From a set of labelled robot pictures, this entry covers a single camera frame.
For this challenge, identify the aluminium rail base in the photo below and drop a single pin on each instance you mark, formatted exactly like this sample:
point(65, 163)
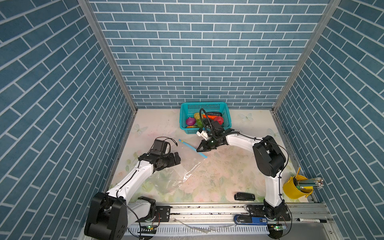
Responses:
point(179, 220)

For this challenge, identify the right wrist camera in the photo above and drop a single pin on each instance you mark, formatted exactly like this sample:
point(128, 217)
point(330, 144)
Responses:
point(216, 128)

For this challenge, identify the dark eggplant toy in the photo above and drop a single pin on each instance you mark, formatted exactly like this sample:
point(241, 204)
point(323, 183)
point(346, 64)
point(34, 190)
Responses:
point(215, 114)

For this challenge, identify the clear zip top bag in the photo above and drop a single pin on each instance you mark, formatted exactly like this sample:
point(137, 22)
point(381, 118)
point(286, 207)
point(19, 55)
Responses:
point(173, 177)

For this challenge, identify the black marker pen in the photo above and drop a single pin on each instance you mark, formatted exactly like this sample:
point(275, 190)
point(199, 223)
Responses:
point(306, 220)

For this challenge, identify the green leafy vegetable toy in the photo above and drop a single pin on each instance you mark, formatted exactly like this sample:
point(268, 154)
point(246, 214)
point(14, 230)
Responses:
point(199, 123)

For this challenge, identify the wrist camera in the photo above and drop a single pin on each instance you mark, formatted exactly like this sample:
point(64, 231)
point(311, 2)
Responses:
point(216, 128)
point(160, 148)

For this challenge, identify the yellow pencil cup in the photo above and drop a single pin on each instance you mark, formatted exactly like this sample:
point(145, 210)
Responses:
point(291, 190)

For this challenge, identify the blue black device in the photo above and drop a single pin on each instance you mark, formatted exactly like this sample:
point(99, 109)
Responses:
point(250, 220)

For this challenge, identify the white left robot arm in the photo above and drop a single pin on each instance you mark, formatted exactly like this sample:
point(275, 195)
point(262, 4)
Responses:
point(111, 214)

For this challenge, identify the purple onion toy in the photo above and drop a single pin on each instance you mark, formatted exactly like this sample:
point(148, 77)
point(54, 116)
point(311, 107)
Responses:
point(190, 121)

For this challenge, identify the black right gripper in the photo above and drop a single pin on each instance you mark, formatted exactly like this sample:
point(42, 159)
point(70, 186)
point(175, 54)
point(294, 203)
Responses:
point(204, 147)

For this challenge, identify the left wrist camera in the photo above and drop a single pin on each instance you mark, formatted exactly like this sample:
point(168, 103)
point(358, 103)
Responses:
point(160, 148)

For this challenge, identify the orange carrot toy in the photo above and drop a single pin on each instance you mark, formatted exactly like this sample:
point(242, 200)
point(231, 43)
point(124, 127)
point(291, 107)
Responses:
point(212, 117)

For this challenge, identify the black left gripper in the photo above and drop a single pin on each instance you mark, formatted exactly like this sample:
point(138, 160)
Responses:
point(172, 161)

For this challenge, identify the black stapler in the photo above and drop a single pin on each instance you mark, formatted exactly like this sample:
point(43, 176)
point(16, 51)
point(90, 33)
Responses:
point(241, 196)

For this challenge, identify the bundle of pencils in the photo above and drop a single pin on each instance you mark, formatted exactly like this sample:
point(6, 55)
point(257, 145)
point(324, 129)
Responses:
point(313, 183)

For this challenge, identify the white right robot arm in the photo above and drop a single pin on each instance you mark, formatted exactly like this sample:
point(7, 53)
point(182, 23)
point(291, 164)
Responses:
point(269, 158)

